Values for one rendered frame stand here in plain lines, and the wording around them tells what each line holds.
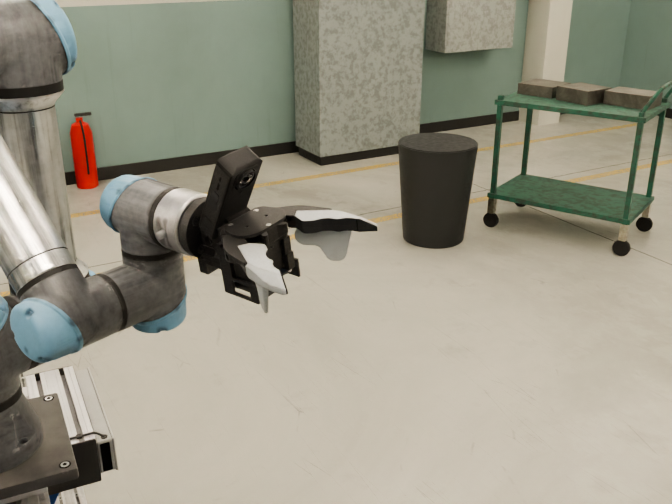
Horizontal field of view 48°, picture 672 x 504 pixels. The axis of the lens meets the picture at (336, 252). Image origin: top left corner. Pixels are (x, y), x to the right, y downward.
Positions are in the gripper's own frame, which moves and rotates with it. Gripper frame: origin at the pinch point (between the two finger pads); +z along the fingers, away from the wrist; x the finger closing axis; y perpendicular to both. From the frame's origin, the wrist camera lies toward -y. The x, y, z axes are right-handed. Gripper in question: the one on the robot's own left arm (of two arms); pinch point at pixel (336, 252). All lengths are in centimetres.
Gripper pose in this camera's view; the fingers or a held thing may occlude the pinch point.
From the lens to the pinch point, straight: 75.7
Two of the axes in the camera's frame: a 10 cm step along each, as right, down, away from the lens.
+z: 7.9, 2.4, -5.7
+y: 0.8, 8.7, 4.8
